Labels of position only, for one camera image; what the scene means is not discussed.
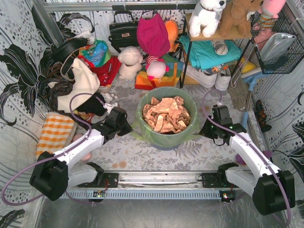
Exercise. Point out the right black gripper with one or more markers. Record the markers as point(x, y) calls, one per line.
point(208, 129)

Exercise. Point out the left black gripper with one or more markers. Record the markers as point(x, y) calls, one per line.
point(124, 127)

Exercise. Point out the green trash bag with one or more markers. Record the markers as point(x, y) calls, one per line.
point(149, 135)

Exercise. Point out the blue trash bin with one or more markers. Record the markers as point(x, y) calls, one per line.
point(165, 148)

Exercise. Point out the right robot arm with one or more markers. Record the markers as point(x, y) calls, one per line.
point(256, 161)

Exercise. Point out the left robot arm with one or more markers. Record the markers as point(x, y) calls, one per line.
point(69, 156)

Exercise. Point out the cream canvas tote bag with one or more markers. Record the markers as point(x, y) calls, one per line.
point(66, 96)

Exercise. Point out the rainbow striped bag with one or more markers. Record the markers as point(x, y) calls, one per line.
point(169, 79)

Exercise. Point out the colourful printed bag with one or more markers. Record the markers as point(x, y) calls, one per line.
point(96, 54)

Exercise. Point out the magenta cloth bag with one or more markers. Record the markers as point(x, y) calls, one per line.
point(152, 36)

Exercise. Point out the white sneaker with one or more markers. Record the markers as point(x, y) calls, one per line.
point(223, 79)

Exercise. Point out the pink cylinder pillow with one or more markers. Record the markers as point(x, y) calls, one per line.
point(86, 157)

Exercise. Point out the crumpled brown paper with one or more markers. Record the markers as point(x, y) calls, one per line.
point(166, 116)

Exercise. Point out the orange checkered cloth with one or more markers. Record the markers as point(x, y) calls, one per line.
point(57, 133)

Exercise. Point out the striped colourful sock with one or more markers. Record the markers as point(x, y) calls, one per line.
point(240, 161)

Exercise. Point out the teal folded clothes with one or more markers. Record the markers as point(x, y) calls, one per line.
point(203, 55)

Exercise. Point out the white plush lamb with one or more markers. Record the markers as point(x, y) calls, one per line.
point(131, 63)

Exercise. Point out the pink white plush doll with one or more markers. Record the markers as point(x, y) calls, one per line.
point(156, 67)

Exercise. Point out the wooden metal shelf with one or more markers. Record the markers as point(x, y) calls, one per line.
point(233, 35)

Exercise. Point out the silver foil pouch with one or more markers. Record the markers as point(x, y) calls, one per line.
point(276, 46)

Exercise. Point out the black leather handbag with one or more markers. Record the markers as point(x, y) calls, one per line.
point(123, 34)

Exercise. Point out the brown teddy bear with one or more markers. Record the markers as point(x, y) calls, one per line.
point(235, 15)

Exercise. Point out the white plush dog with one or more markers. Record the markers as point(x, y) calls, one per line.
point(205, 17)

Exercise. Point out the orange plush toy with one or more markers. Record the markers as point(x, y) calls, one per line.
point(172, 30)

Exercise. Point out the pink plush toy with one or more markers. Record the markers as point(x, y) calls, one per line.
point(270, 9)

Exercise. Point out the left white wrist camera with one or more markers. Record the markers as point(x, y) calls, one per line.
point(109, 107)

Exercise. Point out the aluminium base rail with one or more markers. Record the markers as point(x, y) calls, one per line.
point(149, 185)

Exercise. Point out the black wire basket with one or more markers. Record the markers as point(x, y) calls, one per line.
point(286, 63)

